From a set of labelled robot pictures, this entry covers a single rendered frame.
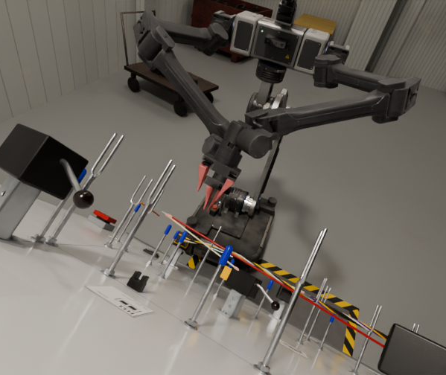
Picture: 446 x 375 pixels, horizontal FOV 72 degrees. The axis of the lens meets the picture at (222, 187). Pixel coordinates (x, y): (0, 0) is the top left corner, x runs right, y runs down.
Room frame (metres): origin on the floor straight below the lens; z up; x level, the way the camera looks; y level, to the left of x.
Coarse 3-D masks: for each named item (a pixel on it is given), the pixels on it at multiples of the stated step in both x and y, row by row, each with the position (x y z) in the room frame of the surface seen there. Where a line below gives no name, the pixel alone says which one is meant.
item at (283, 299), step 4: (284, 284) 0.56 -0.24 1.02; (280, 288) 0.55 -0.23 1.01; (284, 288) 0.55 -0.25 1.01; (280, 292) 0.54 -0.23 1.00; (284, 292) 0.55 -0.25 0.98; (288, 292) 0.55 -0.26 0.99; (276, 296) 0.53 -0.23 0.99; (280, 296) 0.53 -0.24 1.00; (284, 296) 0.54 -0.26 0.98; (288, 296) 0.55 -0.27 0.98; (280, 300) 0.53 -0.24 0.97; (284, 300) 0.52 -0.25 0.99; (288, 300) 0.52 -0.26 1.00; (280, 304) 0.53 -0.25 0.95; (284, 304) 0.52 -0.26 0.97; (280, 308) 0.52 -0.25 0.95; (276, 312) 0.51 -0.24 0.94; (280, 312) 0.51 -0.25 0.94; (276, 316) 0.50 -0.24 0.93; (280, 320) 0.48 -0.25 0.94
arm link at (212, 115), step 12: (156, 36) 0.94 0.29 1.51; (168, 36) 0.97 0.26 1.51; (168, 48) 0.94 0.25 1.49; (144, 60) 0.95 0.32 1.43; (156, 60) 0.93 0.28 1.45; (168, 60) 0.93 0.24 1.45; (168, 72) 0.92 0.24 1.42; (180, 72) 0.93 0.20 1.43; (180, 84) 0.91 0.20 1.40; (192, 84) 0.93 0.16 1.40; (192, 96) 0.90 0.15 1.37; (204, 96) 0.93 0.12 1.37; (192, 108) 0.90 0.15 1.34; (204, 108) 0.89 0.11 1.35; (204, 120) 0.88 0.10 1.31; (216, 120) 0.88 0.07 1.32; (216, 132) 0.87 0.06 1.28
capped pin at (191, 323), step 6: (228, 246) 0.21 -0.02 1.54; (228, 252) 0.20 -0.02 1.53; (222, 258) 0.20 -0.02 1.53; (228, 258) 0.20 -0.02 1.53; (222, 264) 0.19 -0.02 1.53; (216, 270) 0.19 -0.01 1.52; (216, 276) 0.18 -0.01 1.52; (210, 282) 0.18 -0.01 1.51; (210, 288) 0.17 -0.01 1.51; (204, 294) 0.17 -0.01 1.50; (204, 300) 0.16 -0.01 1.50; (198, 306) 0.16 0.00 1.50; (198, 312) 0.15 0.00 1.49; (192, 318) 0.15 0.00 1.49; (186, 324) 0.14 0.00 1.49; (192, 324) 0.14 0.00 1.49
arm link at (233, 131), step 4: (232, 124) 0.69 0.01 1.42; (236, 124) 0.68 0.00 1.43; (240, 124) 0.68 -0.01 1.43; (244, 124) 0.69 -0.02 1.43; (248, 124) 0.69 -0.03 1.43; (228, 128) 0.69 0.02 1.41; (232, 128) 0.68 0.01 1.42; (236, 128) 0.67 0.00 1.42; (240, 128) 0.67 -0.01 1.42; (244, 128) 0.66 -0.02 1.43; (252, 128) 0.68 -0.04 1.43; (228, 132) 0.68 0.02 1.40; (232, 132) 0.67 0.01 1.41; (236, 132) 0.67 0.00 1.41; (224, 136) 0.68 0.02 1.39; (228, 136) 0.67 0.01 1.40; (232, 136) 0.67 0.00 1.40; (236, 136) 0.67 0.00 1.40; (228, 140) 0.66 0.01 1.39; (232, 140) 0.66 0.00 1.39; (236, 140) 0.66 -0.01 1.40; (232, 144) 0.66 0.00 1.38; (236, 144) 0.66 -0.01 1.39
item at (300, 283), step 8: (320, 232) 0.23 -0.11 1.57; (320, 240) 0.21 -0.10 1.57; (312, 256) 0.20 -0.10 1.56; (312, 264) 0.19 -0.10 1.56; (304, 272) 0.19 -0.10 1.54; (304, 280) 0.18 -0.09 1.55; (296, 288) 0.18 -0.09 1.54; (296, 296) 0.17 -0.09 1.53; (288, 304) 0.16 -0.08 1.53; (288, 312) 0.16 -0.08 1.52; (280, 328) 0.15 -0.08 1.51; (280, 336) 0.14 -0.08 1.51; (272, 344) 0.13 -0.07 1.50; (272, 352) 0.13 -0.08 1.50; (264, 360) 0.12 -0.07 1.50; (256, 368) 0.12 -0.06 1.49; (264, 368) 0.12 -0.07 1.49
